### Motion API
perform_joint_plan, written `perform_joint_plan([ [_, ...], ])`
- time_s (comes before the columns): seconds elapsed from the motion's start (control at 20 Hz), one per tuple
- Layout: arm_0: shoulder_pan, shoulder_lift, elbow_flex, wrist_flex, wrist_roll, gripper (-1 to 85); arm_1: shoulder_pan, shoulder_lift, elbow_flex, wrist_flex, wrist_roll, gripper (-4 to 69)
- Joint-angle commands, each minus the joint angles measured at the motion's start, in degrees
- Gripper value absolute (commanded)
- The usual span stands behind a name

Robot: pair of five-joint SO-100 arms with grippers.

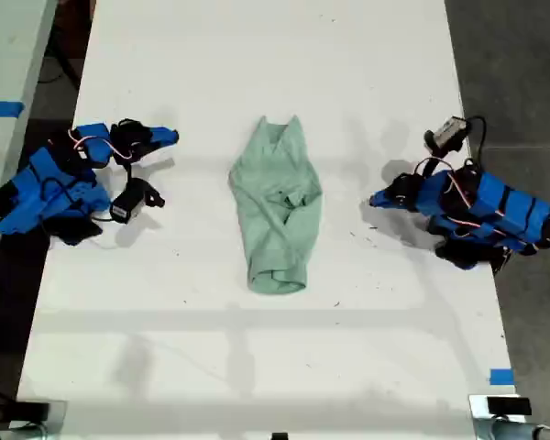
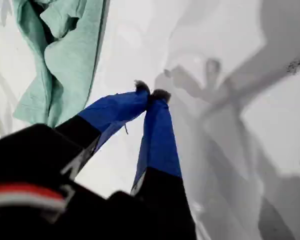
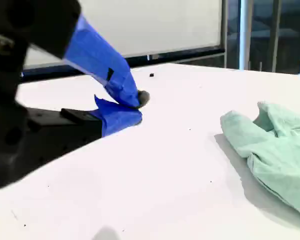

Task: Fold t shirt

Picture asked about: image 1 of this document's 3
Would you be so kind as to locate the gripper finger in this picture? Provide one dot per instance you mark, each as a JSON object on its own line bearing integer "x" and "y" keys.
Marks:
{"x": 165, "y": 133}
{"x": 156, "y": 144}
{"x": 387, "y": 205}
{"x": 385, "y": 194}

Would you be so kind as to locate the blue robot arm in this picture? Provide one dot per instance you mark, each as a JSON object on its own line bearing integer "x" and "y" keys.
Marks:
{"x": 50, "y": 183}
{"x": 509, "y": 206}

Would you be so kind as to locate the pale green T-shirt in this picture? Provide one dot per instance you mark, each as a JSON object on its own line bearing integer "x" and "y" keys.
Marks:
{"x": 275, "y": 201}

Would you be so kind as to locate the long blue tape strip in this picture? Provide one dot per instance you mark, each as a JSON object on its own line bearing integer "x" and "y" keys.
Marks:
{"x": 0, "y": 109}

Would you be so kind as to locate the pale white side table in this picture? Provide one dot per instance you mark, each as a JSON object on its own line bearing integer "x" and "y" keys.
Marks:
{"x": 9, "y": 50}

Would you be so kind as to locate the short blue tape strip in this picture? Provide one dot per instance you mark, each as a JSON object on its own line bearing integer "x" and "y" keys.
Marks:
{"x": 501, "y": 376}

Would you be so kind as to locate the small black box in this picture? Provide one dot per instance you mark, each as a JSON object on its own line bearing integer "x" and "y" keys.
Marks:
{"x": 509, "y": 406}
{"x": 32, "y": 409}

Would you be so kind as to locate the small black clamp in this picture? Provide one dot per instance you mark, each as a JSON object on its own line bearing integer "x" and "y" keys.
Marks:
{"x": 279, "y": 436}

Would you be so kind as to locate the grey metal tube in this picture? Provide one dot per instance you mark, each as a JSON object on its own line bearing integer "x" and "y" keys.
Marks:
{"x": 522, "y": 433}

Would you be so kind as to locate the black camera stalk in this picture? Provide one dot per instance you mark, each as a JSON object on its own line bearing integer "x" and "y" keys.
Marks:
{"x": 431, "y": 161}
{"x": 129, "y": 172}

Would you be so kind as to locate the black camera box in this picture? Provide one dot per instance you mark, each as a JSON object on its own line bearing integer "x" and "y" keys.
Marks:
{"x": 126, "y": 206}
{"x": 447, "y": 133}

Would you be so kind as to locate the metal table bracket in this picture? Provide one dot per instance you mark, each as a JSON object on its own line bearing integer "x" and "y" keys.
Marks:
{"x": 479, "y": 414}
{"x": 58, "y": 412}

